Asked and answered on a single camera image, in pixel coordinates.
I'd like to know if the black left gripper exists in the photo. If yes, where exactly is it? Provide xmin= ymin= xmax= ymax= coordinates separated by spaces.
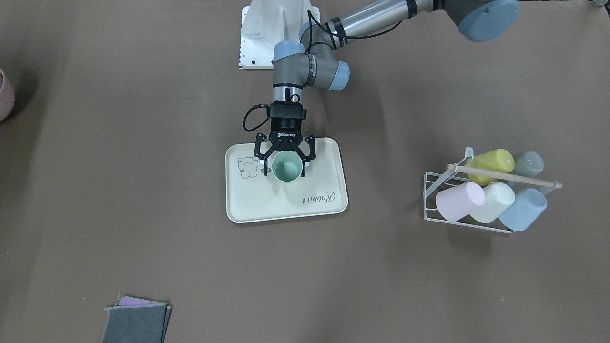
xmin=254 ymin=102 xmax=316 ymax=177

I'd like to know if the white cup rack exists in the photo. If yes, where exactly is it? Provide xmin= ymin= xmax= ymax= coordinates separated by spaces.
xmin=423 ymin=146 xmax=563 ymax=234

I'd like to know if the green cup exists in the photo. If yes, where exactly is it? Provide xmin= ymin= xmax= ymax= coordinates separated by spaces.
xmin=272 ymin=151 xmax=303 ymax=183

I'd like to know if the cream rabbit tray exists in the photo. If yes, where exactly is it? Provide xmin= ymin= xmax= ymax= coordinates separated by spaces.
xmin=225 ymin=137 xmax=349 ymax=223

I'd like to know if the cream white cup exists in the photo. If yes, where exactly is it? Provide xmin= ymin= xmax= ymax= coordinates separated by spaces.
xmin=470 ymin=182 xmax=516 ymax=224

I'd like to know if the pink bowl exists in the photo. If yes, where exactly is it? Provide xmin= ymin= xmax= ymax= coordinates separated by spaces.
xmin=0 ymin=69 xmax=15 ymax=121

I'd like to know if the light blue cup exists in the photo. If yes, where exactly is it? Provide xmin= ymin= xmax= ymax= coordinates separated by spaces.
xmin=498 ymin=188 xmax=548 ymax=232

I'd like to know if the grey cup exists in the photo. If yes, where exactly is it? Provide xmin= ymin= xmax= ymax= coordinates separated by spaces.
xmin=509 ymin=151 xmax=545 ymax=178

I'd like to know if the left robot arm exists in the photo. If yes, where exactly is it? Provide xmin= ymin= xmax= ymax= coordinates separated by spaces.
xmin=253 ymin=0 xmax=520 ymax=177

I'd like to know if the yellow cup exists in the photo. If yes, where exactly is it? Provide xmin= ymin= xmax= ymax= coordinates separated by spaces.
xmin=466 ymin=149 xmax=516 ymax=187

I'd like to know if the pink cup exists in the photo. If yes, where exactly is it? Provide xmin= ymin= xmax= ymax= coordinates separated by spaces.
xmin=435 ymin=182 xmax=486 ymax=222

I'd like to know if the grey folded cloth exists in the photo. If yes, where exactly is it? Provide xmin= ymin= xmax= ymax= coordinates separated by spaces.
xmin=101 ymin=296 xmax=172 ymax=343

